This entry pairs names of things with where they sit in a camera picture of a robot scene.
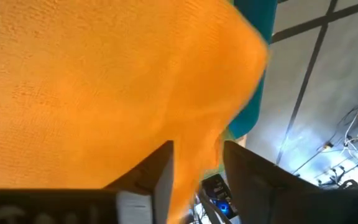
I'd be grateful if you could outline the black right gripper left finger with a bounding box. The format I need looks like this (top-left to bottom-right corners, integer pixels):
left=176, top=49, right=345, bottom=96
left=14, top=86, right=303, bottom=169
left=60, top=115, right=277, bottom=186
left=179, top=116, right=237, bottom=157
left=0, top=140, right=174, bottom=224

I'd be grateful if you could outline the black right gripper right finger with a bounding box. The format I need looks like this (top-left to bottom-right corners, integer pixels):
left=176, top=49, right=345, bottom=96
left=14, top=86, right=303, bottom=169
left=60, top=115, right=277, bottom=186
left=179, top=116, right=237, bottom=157
left=223, top=140, right=358, bottom=224

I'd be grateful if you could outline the orange microfiber towel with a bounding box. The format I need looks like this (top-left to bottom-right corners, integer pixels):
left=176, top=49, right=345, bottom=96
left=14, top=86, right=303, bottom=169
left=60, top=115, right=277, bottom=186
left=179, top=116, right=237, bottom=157
left=0, top=0, right=270, bottom=224

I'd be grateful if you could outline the black device with blue light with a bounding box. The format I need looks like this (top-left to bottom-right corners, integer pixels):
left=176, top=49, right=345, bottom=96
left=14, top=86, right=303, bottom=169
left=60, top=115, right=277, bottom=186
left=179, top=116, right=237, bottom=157
left=201, top=174, right=239, bottom=220

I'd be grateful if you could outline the teal plastic bin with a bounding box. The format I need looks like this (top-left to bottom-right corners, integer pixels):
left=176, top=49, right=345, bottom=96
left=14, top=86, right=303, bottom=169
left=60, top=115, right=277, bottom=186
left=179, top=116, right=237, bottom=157
left=228, top=0, right=278, bottom=139

